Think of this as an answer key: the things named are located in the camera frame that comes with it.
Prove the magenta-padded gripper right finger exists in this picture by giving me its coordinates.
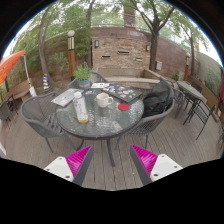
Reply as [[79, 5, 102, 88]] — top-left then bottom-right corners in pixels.
[[129, 144, 184, 187]]

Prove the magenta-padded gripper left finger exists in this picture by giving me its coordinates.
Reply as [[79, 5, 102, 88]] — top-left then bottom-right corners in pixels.
[[43, 145, 95, 187]]

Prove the clear white-capped drink bottle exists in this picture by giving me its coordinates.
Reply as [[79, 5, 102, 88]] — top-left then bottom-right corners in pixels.
[[72, 91, 90, 124]]

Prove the small grey card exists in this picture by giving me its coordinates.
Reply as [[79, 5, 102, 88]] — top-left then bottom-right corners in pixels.
[[111, 120, 123, 132]]

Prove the dark metal patio chair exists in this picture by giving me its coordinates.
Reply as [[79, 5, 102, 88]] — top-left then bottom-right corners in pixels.
[[191, 99, 219, 141]]

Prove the black backpack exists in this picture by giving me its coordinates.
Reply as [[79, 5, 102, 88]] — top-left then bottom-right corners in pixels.
[[142, 79, 173, 118]]

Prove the silver laptop with stickers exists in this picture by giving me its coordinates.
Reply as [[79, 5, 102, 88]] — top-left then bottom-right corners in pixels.
[[50, 87, 85, 108]]

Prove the flat round red coaster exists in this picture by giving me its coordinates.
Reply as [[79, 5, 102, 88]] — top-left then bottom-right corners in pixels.
[[117, 102, 131, 112]]

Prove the white ceramic mug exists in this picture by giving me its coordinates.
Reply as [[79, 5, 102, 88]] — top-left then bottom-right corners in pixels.
[[94, 92, 115, 109]]

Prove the dark round patio table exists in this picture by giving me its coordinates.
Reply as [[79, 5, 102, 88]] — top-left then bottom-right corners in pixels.
[[176, 80, 208, 126]]

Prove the blue yellow striped cone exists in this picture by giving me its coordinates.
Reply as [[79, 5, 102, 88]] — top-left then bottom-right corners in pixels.
[[42, 73, 51, 90]]

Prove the white sticker sheet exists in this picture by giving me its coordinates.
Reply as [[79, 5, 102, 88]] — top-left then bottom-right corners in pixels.
[[90, 82, 111, 90]]

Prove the green plant in blue pot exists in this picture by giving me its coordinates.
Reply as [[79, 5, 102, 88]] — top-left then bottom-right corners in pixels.
[[73, 61, 94, 91]]

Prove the maroon folded umbrella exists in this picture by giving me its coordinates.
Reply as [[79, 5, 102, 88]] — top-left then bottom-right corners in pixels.
[[218, 66, 224, 108]]

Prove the orange patio umbrella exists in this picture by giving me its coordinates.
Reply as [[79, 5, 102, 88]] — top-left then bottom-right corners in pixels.
[[0, 49, 38, 98]]

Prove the forked dark tree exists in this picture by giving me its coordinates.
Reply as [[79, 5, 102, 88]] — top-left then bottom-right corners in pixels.
[[123, 0, 178, 72]]

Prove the wooden globe lamp post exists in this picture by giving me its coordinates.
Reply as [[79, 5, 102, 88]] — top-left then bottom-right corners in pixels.
[[67, 30, 78, 81]]

